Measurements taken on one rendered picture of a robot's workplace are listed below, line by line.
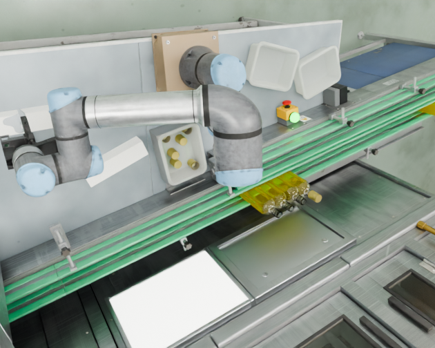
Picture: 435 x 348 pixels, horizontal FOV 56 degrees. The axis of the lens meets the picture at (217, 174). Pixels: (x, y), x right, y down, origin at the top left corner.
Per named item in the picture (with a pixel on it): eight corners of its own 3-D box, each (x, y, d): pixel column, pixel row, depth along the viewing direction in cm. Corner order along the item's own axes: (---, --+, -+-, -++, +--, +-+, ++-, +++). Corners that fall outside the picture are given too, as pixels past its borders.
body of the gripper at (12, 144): (-2, 134, 108) (2, 149, 99) (33, 128, 112) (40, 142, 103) (5, 160, 112) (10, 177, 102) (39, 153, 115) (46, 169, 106)
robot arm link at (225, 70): (226, 50, 139) (248, 52, 128) (227, 90, 144) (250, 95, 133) (195, 54, 133) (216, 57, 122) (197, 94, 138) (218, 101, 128)
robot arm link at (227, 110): (264, 82, 87) (35, 96, 87) (264, 132, 91) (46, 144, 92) (258, 74, 97) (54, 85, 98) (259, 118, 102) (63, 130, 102)
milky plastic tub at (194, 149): (161, 179, 167) (170, 188, 161) (148, 130, 156) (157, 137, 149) (198, 163, 174) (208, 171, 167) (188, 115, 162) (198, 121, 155)
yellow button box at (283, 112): (276, 121, 187) (286, 126, 181) (275, 106, 183) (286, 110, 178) (288, 117, 190) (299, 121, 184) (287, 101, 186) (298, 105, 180)
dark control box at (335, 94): (322, 103, 197) (335, 107, 191) (322, 87, 193) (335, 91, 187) (335, 97, 200) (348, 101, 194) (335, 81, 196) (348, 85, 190)
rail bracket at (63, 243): (56, 246, 152) (70, 281, 134) (39, 209, 143) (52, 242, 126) (69, 239, 154) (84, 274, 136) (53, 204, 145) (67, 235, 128)
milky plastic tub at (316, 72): (284, 62, 178) (297, 65, 172) (323, 41, 184) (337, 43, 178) (292, 97, 188) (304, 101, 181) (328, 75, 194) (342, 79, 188)
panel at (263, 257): (105, 304, 149) (138, 375, 123) (103, 298, 148) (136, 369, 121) (298, 204, 182) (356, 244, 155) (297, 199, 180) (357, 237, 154)
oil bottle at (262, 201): (237, 195, 175) (266, 218, 158) (235, 184, 172) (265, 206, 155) (248, 190, 177) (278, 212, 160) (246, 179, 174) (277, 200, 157)
